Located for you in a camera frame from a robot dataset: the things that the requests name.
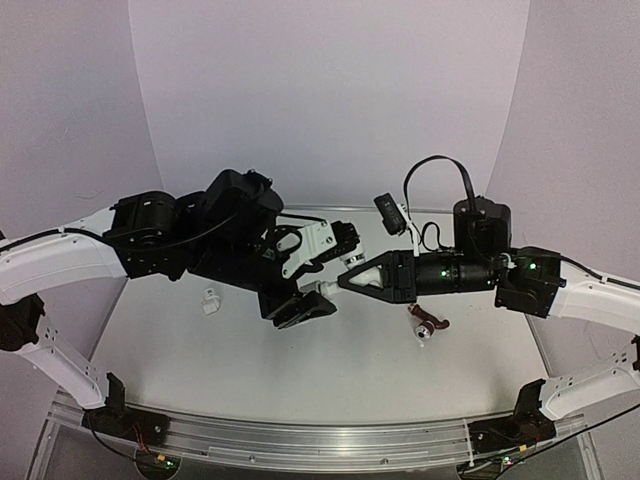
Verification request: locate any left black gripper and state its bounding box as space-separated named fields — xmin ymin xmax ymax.
xmin=188 ymin=230 xmax=338 ymax=331

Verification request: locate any aluminium front rail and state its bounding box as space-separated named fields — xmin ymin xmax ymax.
xmin=49 ymin=391 xmax=584 ymax=474

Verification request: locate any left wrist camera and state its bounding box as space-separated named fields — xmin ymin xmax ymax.
xmin=275 ymin=220 xmax=336 ymax=279

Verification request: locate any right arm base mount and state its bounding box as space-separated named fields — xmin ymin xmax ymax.
xmin=468 ymin=379 xmax=556 ymax=455

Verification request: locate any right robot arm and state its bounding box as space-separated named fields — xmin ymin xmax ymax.
xmin=338 ymin=197 xmax=639 ymax=421

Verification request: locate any white faucet chrome knob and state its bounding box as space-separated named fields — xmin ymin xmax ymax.
xmin=317 ymin=252 xmax=389 ymax=296

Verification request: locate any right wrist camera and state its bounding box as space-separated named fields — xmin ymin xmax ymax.
xmin=374 ymin=193 xmax=420 ymax=257

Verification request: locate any white elbow fitting far left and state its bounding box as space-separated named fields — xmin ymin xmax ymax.
xmin=201 ymin=287 xmax=221 ymax=316

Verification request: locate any right camera black cable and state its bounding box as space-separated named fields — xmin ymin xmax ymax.
xmin=403 ymin=155 xmax=479 ymax=216

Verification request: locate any white elbow fitting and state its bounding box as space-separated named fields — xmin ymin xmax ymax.
xmin=299 ymin=281 xmax=326 ymax=295

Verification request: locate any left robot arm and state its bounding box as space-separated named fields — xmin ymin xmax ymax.
xmin=1 ymin=169 xmax=363 ymax=435

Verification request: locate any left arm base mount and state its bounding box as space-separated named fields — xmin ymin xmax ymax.
xmin=82 ymin=372 xmax=170 ymax=448

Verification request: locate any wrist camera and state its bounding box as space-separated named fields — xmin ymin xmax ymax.
xmin=374 ymin=193 xmax=420 ymax=257
xmin=275 ymin=220 xmax=336 ymax=279

